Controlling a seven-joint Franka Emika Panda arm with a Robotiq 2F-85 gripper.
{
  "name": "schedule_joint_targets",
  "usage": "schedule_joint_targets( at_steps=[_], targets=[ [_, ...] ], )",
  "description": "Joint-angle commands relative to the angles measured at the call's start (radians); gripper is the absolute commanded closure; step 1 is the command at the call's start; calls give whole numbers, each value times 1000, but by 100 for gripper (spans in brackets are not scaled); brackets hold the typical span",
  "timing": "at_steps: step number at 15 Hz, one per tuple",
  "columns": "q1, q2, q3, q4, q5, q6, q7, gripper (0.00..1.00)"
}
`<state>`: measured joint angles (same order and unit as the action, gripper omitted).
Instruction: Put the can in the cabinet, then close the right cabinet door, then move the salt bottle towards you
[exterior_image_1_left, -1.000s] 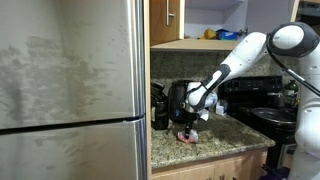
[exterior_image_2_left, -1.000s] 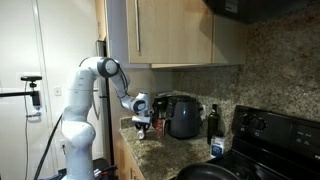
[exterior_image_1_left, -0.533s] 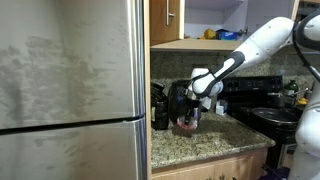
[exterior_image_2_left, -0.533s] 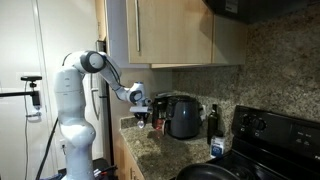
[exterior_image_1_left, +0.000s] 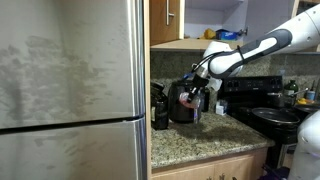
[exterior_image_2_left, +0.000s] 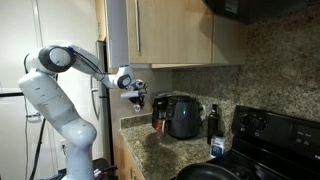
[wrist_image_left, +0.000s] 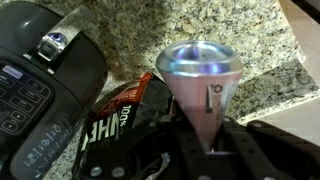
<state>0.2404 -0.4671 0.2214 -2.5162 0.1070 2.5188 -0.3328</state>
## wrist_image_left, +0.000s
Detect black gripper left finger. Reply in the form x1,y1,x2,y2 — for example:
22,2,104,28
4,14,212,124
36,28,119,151
79,113,209,180

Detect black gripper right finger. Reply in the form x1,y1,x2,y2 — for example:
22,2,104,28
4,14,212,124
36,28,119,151
213,116,320,180

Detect pink silver drink can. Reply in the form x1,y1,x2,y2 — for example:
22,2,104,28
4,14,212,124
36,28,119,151
155,40,245,153

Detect black air fryer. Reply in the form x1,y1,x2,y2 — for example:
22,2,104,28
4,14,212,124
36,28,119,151
0,0,110,180

